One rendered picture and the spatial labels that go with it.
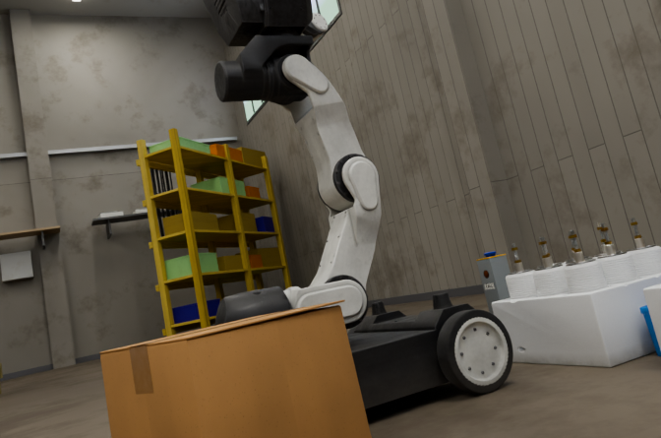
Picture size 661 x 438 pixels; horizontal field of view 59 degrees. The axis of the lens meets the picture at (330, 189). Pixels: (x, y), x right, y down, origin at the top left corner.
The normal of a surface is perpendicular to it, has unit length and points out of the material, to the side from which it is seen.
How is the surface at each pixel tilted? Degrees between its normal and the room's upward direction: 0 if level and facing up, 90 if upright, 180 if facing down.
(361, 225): 115
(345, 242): 90
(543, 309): 90
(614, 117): 90
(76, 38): 90
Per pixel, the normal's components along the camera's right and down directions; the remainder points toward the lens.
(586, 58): -0.89, 0.11
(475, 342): 0.41, -0.23
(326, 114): 0.49, 0.19
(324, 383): 0.72, -0.28
